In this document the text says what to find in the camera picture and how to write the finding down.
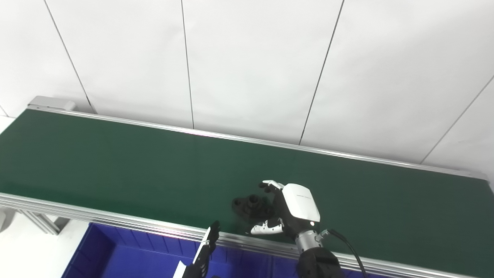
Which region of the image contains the aluminium conveyor support leg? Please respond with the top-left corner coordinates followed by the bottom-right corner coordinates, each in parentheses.
top-left (0, 208), bottom-right (71, 236)

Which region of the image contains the grey conveyor end housing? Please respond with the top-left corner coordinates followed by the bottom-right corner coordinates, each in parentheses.
top-left (27, 95), bottom-right (77, 112)

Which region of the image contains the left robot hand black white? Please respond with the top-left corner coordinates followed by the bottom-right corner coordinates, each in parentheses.
top-left (173, 220), bottom-right (221, 278)

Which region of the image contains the blue plastic bin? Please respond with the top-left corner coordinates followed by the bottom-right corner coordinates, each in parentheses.
top-left (61, 222), bottom-right (273, 278)
top-left (270, 256), bottom-right (386, 278)

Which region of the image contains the black flanged machine part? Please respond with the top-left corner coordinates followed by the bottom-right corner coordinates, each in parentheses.
top-left (231, 194), bottom-right (275, 221)

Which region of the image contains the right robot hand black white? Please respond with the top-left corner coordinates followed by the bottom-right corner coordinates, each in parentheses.
top-left (246, 180), bottom-right (321, 241)

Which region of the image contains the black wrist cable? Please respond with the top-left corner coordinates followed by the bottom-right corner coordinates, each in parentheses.
top-left (320, 229), bottom-right (370, 278)

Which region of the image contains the green conveyor belt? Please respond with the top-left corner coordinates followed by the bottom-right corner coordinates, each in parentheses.
top-left (0, 109), bottom-right (494, 277)
top-left (0, 104), bottom-right (494, 278)

